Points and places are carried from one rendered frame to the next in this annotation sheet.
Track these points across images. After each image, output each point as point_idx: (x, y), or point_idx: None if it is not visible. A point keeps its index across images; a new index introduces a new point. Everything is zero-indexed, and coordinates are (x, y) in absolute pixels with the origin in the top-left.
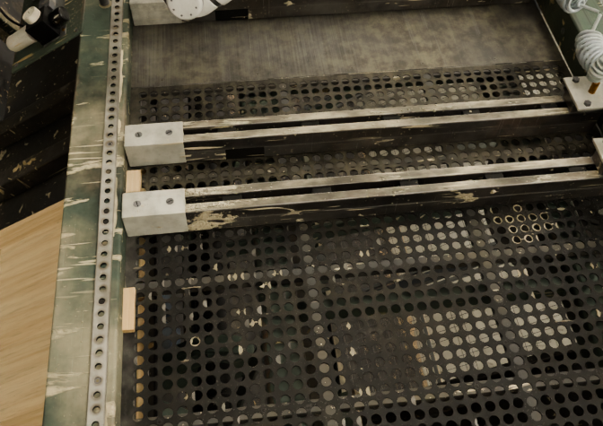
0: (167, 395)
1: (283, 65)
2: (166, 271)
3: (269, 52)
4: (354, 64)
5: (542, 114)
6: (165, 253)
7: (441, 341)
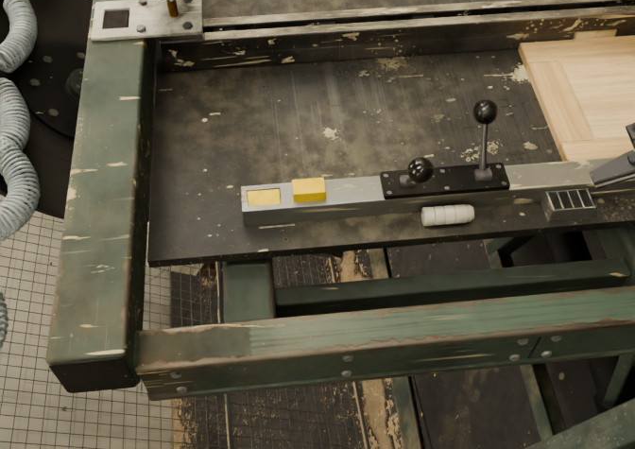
0: (521, 247)
1: None
2: (564, 380)
3: None
4: None
5: None
6: (574, 405)
7: (214, 401)
